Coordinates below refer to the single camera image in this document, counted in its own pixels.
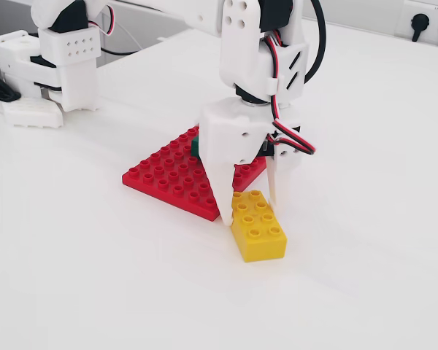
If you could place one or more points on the yellow lego brick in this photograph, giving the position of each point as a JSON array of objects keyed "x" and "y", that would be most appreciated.
[{"x": 263, "y": 248}]

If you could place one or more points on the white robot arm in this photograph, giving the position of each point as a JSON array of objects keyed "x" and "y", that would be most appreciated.
[{"x": 241, "y": 54}]

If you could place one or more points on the white wall socket strip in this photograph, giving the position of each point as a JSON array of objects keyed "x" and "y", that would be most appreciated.
[{"x": 405, "y": 22}]

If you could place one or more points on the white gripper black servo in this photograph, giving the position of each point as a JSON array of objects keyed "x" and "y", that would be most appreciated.
[{"x": 229, "y": 135}]

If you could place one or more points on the red lego baseplate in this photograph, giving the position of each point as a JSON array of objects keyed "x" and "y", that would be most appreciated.
[{"x": 168, "y": 178}]

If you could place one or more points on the black power plug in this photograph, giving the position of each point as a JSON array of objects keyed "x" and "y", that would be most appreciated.
[{"x": 419, "y": 23}]

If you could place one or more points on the green lego brick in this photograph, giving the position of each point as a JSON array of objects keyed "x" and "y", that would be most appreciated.
[{"x": 195, "y": 147}]

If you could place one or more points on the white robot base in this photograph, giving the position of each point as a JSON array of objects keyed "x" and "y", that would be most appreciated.
[{"x": 22, "y": 113}]

